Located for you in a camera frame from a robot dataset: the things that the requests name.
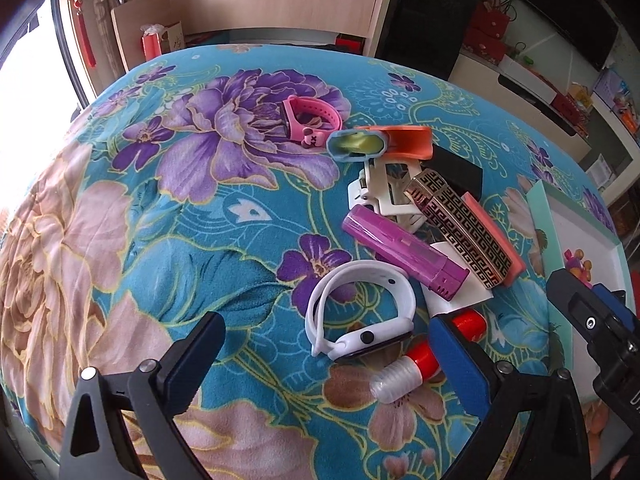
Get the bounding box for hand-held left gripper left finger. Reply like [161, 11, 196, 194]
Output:
[59, 311, 227, 480]

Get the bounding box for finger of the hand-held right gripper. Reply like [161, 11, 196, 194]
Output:
[546, 269, 628, 348]

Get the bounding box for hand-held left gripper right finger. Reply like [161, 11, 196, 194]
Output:
[429, 315, 592, 480]

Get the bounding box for teal white tray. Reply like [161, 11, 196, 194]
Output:
[525, 179, 636, 386]

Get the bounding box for white smart watch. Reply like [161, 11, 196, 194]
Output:
[305, 260, 417, 363]

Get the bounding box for salmon pink box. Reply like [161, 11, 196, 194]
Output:
[460, 191, 526, 288]

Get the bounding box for gold patterned box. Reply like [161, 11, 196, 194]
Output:
[404, 169, 513, 291]

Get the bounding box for purple plastic case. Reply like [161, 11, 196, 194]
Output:
[341, 204, 471, 302]

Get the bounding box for white plastic frame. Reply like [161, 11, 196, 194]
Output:
[347, 157, 426, 231]

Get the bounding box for blue yellow toy knife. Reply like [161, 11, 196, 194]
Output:
[326, 130, 388, 162]

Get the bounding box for small colourful toy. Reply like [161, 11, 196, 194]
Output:
[562, 249, 596, 288]

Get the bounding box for white card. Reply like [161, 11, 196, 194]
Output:
[419, 241, 493, 318]

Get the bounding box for floral blanket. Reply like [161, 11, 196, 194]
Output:
[0, 42, 640, 480]

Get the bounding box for black box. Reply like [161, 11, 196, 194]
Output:
[427, 144, 483, 201]

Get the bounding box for wooden television stand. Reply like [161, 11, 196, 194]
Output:
[447, 50, 593, 163]

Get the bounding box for orange toy knife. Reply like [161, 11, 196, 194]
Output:
[357, 125, 433, 161]

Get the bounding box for purple printed box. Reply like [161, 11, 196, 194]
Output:
[592, 67, 623, 106]

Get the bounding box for pink smart watch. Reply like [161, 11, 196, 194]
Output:
[281, 95, 344, 147]

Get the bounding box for red gift bags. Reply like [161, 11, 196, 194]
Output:
[462, 0, 511, 63]

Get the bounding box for black television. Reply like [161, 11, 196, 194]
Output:
[512, 0, 620, 71]

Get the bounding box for black cabinet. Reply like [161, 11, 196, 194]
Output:
[375, 0, 478, 81]

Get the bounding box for red gift box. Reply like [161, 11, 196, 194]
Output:
[141, 30, 163, 60]

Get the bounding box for red hanging knot ornament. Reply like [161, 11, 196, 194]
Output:
[67, 0, 98, 68]

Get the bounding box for wooden desk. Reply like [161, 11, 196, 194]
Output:
[100, 0, 396, 73]

